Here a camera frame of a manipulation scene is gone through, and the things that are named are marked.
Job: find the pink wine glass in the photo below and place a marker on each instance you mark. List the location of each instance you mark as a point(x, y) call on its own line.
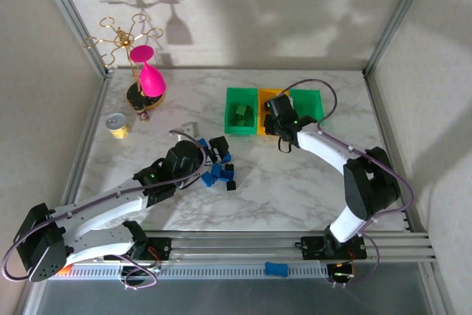
point(151, 79)

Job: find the small orange object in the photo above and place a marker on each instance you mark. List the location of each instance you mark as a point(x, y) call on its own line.
point(63, 270)

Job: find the small dark bottle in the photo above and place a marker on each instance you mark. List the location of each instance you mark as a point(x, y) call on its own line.
point(142, 113)

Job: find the can with yellow label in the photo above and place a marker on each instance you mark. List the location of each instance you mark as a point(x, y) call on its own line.
point(118, 128)

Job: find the aluminium table side rail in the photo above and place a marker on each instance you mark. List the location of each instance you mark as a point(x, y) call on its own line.
point(88, 134)
point(394, 145)

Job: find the yellow plastic bin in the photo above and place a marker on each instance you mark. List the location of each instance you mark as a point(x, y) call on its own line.
point(263, 99)

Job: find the green plastic bin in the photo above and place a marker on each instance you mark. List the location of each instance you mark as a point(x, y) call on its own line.
point(308, 103)
point(239, 130)

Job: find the black lego brick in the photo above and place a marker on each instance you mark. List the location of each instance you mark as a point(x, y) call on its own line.
point(231, 185)
point(229, 167)

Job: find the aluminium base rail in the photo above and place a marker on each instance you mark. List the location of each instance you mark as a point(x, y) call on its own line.
point(239, 246)

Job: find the blue bone-shaped object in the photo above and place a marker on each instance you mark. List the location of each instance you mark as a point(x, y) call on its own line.
point(276, 269)

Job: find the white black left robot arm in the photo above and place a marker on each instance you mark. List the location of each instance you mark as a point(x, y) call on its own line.
point(103, 202)

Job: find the aluminium frame post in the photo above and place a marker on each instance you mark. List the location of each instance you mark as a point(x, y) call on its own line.
point(73, 18)
point(398, 16)

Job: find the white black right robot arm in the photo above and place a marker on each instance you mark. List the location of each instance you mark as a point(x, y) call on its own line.
point(324, 149)

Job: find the black controller board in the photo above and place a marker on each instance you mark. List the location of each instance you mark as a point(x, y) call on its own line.
point(131, 272)
point(341, 275)

